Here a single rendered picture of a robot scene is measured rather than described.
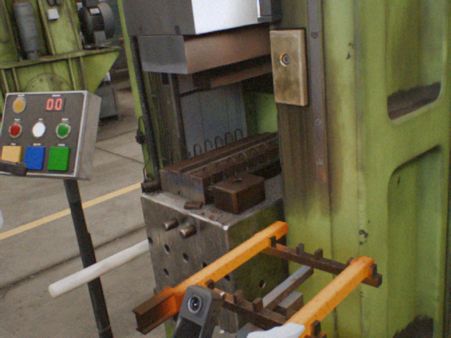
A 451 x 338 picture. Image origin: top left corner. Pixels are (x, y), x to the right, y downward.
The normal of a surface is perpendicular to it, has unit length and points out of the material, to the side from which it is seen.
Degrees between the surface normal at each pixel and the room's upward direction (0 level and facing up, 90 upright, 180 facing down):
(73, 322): 0
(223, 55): 90
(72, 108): 60
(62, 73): 90
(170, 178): 90
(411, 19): 89
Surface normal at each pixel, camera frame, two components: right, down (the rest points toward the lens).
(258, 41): 0.68, 0.18
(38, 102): -0.38, -0.16
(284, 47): -0.73, 0.30
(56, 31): 0.53, 0.04
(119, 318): -0.11, -0.94
